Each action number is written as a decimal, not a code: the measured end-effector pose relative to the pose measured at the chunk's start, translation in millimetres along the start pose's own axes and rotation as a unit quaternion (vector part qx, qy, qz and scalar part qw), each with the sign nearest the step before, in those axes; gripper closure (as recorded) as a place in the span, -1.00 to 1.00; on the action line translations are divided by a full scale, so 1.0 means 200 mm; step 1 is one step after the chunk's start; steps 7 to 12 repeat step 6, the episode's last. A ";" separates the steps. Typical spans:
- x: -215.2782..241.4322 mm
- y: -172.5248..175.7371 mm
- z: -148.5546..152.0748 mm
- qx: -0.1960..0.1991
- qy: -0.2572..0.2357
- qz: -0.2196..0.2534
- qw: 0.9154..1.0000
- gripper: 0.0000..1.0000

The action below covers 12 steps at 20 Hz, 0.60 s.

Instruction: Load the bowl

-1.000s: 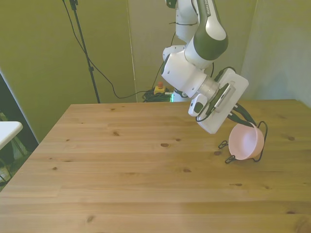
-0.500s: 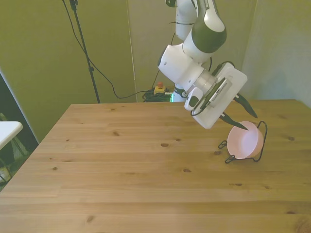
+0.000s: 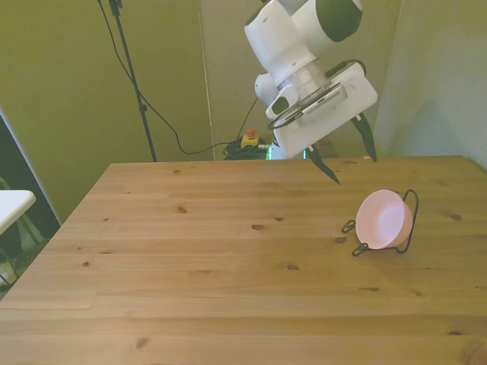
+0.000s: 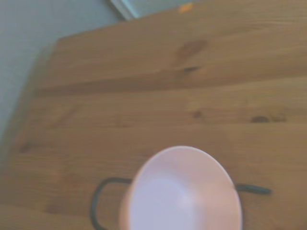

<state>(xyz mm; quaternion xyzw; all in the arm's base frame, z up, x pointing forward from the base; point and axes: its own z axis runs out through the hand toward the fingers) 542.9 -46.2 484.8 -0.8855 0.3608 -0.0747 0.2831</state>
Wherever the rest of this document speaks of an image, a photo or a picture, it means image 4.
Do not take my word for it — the pink plastic bowl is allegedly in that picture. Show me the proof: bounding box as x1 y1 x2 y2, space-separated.
118 145 243 230

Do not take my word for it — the small orange scrap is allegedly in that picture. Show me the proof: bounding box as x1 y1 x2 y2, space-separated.
178 2 194 13

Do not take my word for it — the black wire bowl rack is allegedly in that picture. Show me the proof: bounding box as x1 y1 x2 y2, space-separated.
89 177 273 230

